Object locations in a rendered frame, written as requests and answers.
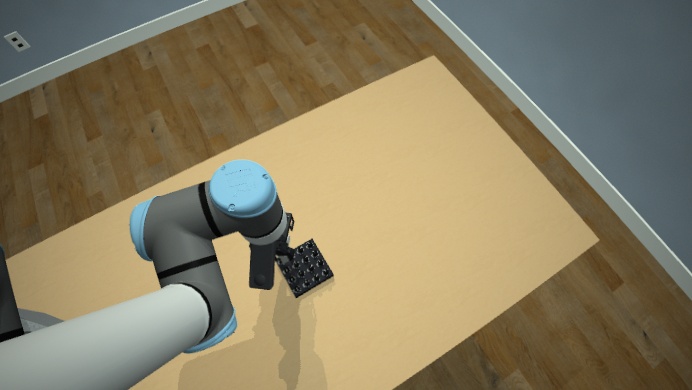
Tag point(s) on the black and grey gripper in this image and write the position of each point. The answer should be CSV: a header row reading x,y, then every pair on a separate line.
x,y
283,250

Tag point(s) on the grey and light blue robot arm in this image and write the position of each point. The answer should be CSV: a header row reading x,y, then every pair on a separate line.
x,y
117,347

